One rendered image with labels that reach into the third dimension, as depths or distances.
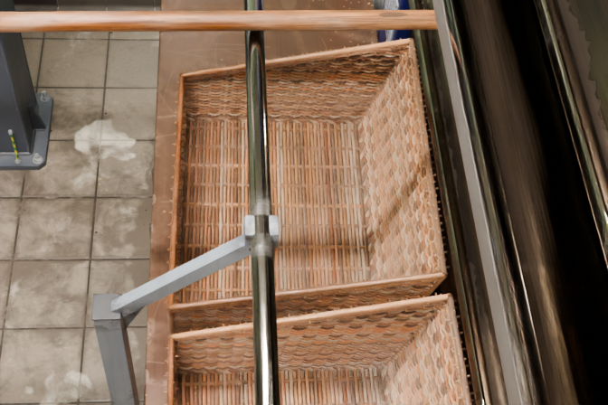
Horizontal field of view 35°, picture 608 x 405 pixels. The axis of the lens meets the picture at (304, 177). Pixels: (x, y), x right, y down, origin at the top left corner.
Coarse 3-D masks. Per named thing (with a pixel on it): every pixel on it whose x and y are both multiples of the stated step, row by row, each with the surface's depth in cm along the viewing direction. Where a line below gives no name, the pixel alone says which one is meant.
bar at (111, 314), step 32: (256, 0) 150; (256, 32) 146; (256, 64) 142; (256, 96) 139; (256, 128) 135; (256, 160) 132; (256, 192) 129; (256, 224) 126; (224, 256) 131; (256, 256) 124; (160, 288) 137; (256, 288) 121; (96, 320) 141; (128, 320) 146; (256, 320) 118; (128, 352) 156; (256, 352) 116; (128, 384) 160; (256, 384) 114
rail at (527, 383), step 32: (448, 0) 116; (480, 96) 107; (480, 128) 104; (480, 160) 102; (480, 192) 101; (512, 256) 95; (512, 288) 93; (512, 320) 91; (512, 352) 91; (544, 384) 87
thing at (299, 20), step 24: (0, 24) 140; (24, 24) 141; (48, 24) 141; (72, 24) 141; (96, 24) 142; (120, 24) 142; (144, 24) 142; (168, 24) 143; (192, 24) 143; (216, 24) 143; (240, 24) 144; (264, 24) 144; (288, 24) 144; (312, 24) 145; (336, 24) 145; (360, 24) 146; (384, 24) 146; (408, 24) 146; (432, 24) 147
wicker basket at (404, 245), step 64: (320, 64) 197; (384, 64) 198; (192, 128) 209; (320, 128) 211; (384, 128) 198; (192, 192) 199; (320, 192) 202; (384, 192) 192; (192, 256) 190; (320, 256) 192; (384, 256) 187; (192, 320) 172
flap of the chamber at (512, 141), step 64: (512, 0) 122; (448, 64) 114; (512, 64) 115; (512, 128) 108; (512, 192) 103; (576, 192) 105; (576, 256) 100; (576, 320) 95; (512, 384) 90; (576, 384) 91
